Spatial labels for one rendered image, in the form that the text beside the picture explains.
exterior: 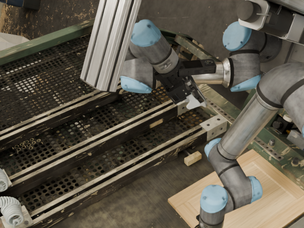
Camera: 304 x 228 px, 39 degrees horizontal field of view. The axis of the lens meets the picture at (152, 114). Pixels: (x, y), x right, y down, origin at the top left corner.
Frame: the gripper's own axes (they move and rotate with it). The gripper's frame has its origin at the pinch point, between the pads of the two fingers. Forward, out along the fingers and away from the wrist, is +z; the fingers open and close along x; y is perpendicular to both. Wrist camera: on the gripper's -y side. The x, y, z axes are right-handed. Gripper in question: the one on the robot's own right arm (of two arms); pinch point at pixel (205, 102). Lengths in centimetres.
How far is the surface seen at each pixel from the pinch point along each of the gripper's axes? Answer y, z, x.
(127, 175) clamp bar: 50, 33, -21
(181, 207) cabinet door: 35, 47, -3
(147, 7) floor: 35, 93, -252
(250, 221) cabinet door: 13, 60, 9
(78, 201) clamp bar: 68, 22, -11
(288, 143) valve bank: -14, 73, -28
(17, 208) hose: 79, 0, -1
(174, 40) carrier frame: 23, 94, -185
